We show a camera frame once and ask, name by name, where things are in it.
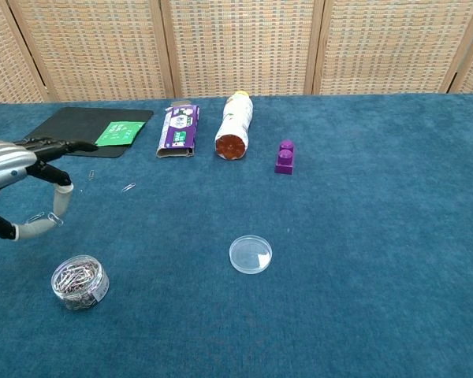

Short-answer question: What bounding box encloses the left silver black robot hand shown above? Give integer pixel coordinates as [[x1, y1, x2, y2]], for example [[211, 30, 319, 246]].
[[0, 136, 99, 241]]

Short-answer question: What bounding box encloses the clear jar of paper clips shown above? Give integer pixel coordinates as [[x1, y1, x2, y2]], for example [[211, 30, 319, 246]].
[[50, 254, 110, 312]]

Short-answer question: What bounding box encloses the black mouse pad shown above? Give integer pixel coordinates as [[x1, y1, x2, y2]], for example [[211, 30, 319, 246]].
[[12, 106, 155, 159]]

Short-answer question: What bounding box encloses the green paper packet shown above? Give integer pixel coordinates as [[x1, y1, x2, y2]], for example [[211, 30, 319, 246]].
[[93, 120, 147, 147]]

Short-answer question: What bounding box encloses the purple carton box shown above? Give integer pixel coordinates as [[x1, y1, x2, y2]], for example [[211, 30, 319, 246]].
[[155, 101, 201, 159]]

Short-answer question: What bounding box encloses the white bottle with yellow cap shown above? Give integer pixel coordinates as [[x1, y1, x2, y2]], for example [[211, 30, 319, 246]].
[[214, 90, 255, 161]]

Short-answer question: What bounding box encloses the woven bamboo folding screen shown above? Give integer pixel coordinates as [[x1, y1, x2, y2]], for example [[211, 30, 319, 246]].
[[0, 0, 473, 107]]

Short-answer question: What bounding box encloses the clear round plastic lid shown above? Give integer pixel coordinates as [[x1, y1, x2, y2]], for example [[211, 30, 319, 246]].
[[229, 235, 273, 275]]

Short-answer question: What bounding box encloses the purple toy brick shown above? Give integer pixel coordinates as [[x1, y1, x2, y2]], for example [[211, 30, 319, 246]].
[[274, 139, 296, 176]]

